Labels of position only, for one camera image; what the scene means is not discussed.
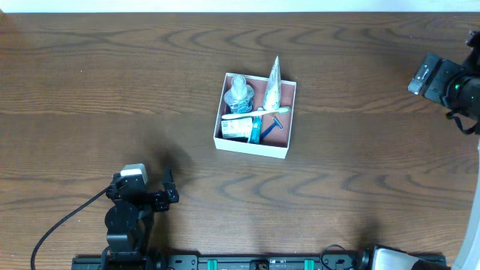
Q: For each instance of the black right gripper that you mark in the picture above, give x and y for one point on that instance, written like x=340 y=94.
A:
x=433 y=77

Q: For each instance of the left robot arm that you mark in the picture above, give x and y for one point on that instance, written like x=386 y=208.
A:
x=129 y=222

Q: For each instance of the green white toothbrush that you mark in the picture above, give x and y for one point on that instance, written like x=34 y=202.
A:
x=280 y=110

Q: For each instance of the white floral lotion tube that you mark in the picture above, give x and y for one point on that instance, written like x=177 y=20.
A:
x=272 y=96

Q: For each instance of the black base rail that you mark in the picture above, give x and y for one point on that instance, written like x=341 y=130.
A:
x=333 y=257

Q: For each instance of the clear pump soap bottle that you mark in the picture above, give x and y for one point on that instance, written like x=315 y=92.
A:
x=239 y=98

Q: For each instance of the teal toothpaste tube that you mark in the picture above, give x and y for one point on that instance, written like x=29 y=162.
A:
x=256 y=130

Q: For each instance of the blue disposable razor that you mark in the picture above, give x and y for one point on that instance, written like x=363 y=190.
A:
x=276 y=124

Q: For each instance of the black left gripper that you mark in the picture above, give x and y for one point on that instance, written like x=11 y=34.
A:
x=151 y=196

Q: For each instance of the green white soap box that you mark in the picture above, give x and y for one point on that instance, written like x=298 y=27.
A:
x=237 y=128

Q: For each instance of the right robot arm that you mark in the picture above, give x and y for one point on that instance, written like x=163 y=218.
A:
x=456 y=88

